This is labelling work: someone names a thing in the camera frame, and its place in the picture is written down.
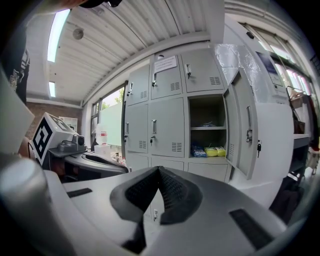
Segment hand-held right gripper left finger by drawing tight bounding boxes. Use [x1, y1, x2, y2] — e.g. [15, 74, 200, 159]
[46, 166, 160, 256]

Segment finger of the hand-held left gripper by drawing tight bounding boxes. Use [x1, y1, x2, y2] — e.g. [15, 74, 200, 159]
[82, 152, 126, 167]
[64, 159, 130, 182]

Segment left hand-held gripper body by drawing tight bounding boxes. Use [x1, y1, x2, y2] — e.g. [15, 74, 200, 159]
[31, 111, 87, 181]

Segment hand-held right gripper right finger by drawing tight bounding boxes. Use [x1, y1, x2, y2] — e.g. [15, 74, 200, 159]
[146, 166, 288, 256]

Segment grey metal locker cabinet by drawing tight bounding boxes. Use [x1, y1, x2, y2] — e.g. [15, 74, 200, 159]
[122, 47, 262, 223]

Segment yellow packet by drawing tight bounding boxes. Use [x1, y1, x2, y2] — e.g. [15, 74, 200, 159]
[204, 144, 227, 158]

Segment blue white packet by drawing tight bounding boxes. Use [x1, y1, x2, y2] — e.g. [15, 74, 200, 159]
[190, 142, 208, 158]

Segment locker door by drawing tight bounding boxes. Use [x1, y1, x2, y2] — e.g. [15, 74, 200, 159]
[222, 68, 262, 181]

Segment white box table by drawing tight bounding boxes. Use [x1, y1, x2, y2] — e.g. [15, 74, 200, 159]
[93, 143, 112, 161]

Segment white bottle red label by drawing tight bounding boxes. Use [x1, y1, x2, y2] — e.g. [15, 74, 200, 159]
[111, 152, 126, 165]

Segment clear plastic jug red label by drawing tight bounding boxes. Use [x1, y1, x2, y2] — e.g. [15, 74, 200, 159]
[96, 122, 110, 146]

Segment person's black clothing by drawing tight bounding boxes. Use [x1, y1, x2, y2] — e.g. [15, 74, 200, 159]
[4, 24, 31, 106]

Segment long ceiling light strip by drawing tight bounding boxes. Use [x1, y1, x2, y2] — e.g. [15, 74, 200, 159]
[47, 8, 71, 63]

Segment round ceiling detector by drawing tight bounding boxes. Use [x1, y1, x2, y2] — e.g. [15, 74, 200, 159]
[72, 27, 85, 40]

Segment white paper notice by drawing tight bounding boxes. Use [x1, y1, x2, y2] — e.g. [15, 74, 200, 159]
[153, 55, 178, 74]

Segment black hanging garment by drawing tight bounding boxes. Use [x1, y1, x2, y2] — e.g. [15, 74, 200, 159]
[307, 94, 320, 151]

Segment white kiosk machine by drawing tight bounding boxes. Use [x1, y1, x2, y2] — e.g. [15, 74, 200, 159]
[249, 47, 292, 106]

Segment clear plastic cover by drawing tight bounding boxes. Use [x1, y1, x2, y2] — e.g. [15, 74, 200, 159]
[214, 43, 271, 103]

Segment grey gripper camera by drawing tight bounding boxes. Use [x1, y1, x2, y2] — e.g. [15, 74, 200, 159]
[57, 134, 86, 152]

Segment black window frame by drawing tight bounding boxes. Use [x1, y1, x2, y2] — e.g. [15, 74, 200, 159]
[81, 86, 126, 153]

